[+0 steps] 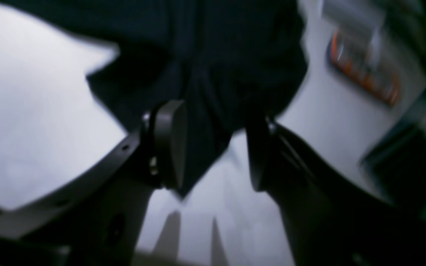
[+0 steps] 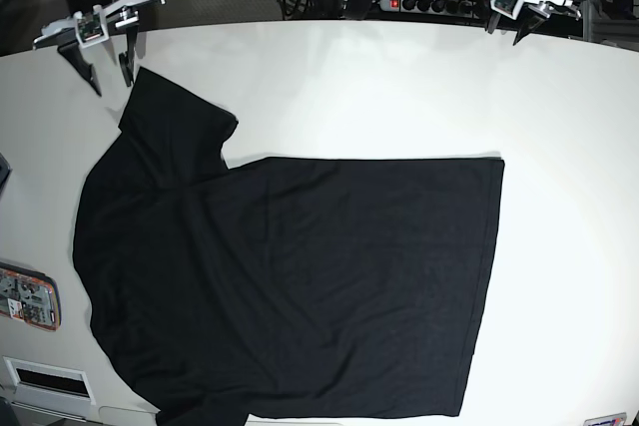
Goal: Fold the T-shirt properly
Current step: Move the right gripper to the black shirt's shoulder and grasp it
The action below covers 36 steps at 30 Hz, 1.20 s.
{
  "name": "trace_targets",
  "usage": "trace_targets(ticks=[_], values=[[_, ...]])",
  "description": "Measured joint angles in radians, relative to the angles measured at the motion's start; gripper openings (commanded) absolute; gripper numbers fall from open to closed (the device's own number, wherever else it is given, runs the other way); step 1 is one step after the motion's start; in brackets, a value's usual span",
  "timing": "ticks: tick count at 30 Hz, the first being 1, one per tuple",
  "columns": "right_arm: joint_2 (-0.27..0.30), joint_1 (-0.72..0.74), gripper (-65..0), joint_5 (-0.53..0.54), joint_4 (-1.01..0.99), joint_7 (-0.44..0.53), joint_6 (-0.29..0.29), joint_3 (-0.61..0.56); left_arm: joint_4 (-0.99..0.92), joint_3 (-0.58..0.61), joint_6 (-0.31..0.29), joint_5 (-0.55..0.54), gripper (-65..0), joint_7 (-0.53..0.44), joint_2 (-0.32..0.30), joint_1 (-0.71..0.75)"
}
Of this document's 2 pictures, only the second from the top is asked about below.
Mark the white power strip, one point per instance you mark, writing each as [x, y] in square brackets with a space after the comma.
[466, 9]

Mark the sticker at bottom right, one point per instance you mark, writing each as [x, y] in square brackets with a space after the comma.
[618, 419]

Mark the black T-shirt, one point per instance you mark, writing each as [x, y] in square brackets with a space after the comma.
[283, 288]

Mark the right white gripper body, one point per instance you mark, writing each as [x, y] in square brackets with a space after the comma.
[94, 27]

